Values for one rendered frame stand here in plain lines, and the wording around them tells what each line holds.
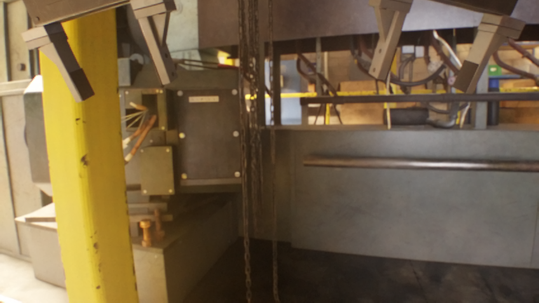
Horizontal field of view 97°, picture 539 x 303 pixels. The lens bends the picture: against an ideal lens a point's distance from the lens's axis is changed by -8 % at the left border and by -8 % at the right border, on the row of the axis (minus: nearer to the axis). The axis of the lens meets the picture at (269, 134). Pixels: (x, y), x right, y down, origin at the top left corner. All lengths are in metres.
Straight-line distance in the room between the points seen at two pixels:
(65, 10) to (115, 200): 0.37
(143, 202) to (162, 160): 0.18
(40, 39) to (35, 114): 0.72
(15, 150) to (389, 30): 1.56
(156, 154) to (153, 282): 0.44
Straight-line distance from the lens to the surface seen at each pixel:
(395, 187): 1.30
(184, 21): 1.65
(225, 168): 0.89
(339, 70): 6.13
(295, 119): 3.89
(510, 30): 0.44
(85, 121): 0.55
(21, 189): 1.64
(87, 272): 0.63
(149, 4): 0.34
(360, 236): 1.37
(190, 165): 0.91
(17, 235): 1.76
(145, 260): 1.02
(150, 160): 0.88
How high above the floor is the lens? 0.69
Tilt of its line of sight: 5 degrees down
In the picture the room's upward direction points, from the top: 1 degrees counter-clockwise
